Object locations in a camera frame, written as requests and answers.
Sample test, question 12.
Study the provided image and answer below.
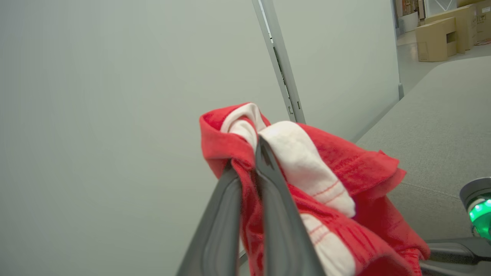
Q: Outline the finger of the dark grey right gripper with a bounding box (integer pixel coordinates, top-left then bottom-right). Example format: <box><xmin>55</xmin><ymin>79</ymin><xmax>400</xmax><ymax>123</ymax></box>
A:
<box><xmin>420</xmin><ymin>261</ymin><xmax>491</xmax><ymax>276</ymax></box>
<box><xmin>426</xmin><ymin>237</ymin><xmax>491</xmax><ymax>265</ymax></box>

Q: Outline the small brown cardboard box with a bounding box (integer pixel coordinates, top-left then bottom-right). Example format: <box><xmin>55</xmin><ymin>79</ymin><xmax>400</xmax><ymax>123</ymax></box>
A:
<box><xmin>415</xmin><ymin>17</ymin><xmax>458</xmax><ymax>62</ymax></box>

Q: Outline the grey fabric sofa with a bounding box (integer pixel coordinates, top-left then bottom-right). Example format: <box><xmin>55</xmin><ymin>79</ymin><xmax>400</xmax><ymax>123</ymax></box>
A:
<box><xmin>356</xmin><ymin>56</ymin><xmax>491</xmax><ymax>242</ymax></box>

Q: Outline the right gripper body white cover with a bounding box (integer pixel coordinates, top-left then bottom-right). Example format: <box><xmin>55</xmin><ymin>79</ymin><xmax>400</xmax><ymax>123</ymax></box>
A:
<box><xmin>460</xmin><ymin>177</ymin><xmax>491</xmax><ymax>240</ymax></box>

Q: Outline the grey partition foot right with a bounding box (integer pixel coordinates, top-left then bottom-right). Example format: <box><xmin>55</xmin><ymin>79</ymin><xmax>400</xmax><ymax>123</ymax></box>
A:
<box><xmin>251</xmin><ymin>0</ymin><xmax>306</xmax><ymax>124</ymax></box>

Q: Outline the white bin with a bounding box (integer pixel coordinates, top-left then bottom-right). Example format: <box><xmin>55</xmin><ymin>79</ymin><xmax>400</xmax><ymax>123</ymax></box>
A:
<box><xmin>399</xmin><ymin>11</ymin><xmax>419</xmax><ymax>33</ymax></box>

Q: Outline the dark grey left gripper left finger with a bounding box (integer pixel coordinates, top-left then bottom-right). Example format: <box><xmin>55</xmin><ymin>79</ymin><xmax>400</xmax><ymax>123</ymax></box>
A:
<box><xmin>176</xmin><ymin>162</ymin><xmax>243</xmax><ymax>276</ymax></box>

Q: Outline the brown cardboard box with print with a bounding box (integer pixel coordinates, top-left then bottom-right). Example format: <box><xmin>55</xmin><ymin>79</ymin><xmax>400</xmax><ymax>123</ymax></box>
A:
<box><xmin>456</xmin><ymin>0</ymin><xmax>491</xmax><ymax>43</ymax></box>

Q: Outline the red and white garment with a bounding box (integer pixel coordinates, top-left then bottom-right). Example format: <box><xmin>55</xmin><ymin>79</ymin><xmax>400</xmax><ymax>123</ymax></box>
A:
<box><xmin>199</xmin><ymin>102</ymin><xmax>431</xmax><ymax>276</ymax></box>

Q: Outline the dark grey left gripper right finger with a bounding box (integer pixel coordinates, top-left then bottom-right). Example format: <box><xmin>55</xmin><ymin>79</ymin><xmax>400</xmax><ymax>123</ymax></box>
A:
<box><xmin>255</xmin><ymin>136</ymin><xmax>327</xmax><ymax>276</ymax></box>

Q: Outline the tall brown cardboard box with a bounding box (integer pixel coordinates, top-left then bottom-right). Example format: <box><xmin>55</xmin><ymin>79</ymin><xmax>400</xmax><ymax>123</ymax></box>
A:
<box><xmin>425</xmin><ymin>4</ymin><xmax>478</xmax><ymax>54</ymax></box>

